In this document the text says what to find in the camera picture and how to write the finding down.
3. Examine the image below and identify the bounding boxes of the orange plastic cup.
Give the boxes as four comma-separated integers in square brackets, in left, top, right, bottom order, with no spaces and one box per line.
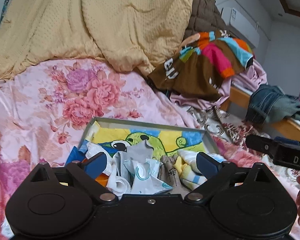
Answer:
[83,159,109,187]

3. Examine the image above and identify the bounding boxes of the pastel striped sock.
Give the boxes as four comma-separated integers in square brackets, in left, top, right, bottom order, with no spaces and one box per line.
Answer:
[174,150,226,190]

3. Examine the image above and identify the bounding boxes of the grey burlap drawstring pouch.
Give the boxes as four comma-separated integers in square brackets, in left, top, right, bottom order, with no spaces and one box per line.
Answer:
[158,155,181,193]

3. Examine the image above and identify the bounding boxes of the white plastic tissue packet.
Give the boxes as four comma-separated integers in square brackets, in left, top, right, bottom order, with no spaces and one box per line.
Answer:
[123,159,173,194]

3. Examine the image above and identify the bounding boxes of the yellow blue cartoon towel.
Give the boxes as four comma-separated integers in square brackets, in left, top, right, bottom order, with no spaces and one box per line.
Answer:
[66,121,205,164]

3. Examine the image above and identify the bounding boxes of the grey metal tray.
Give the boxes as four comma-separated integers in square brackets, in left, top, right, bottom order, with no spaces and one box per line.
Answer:
[78,118,219,153]

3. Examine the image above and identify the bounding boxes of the blue denim jeans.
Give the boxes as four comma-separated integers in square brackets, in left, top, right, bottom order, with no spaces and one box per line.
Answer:
[245,85,300,125]

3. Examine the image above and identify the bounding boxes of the pink floral quilt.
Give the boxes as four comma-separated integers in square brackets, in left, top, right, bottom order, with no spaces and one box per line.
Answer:
[0,58,300,240]

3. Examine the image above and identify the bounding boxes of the pale pink cloth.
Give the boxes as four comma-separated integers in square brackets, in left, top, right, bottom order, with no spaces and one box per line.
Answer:
[170,59,268,110]

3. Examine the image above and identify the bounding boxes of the brown multicolour striped garment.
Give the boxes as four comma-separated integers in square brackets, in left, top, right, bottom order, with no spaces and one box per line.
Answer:
[148,30,254,102]

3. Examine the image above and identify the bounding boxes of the beige yellow comforter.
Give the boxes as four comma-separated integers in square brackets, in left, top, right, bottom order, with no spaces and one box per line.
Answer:
[0,0,193,80]

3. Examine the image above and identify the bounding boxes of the brown quilted jacket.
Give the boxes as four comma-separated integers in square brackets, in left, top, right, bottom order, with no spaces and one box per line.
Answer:
[183,0,235,40]

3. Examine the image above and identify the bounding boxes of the wooden bed frame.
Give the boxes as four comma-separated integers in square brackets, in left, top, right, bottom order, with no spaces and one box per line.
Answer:
[219,86,300,144]

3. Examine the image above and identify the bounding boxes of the white wall air conditioner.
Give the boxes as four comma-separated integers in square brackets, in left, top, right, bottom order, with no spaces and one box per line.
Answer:
[221,7,260,48]

